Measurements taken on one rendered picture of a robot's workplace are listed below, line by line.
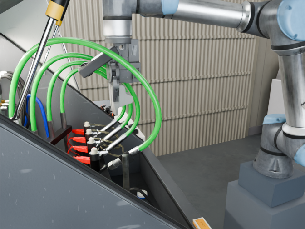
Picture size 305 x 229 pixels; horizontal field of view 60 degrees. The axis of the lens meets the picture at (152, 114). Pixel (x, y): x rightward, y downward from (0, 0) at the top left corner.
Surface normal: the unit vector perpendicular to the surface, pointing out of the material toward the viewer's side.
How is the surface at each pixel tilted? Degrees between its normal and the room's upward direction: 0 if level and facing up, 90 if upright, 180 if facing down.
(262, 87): 90
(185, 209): 0
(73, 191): 90
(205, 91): 90
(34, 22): 90
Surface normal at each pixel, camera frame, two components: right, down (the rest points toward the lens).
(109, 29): -0.46, 0.26
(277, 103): -0.88, 0.14
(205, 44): 0.42, 0.28
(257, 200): 0.00, -0.95
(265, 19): -0.98, 0.08
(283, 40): -0.69, 0.44
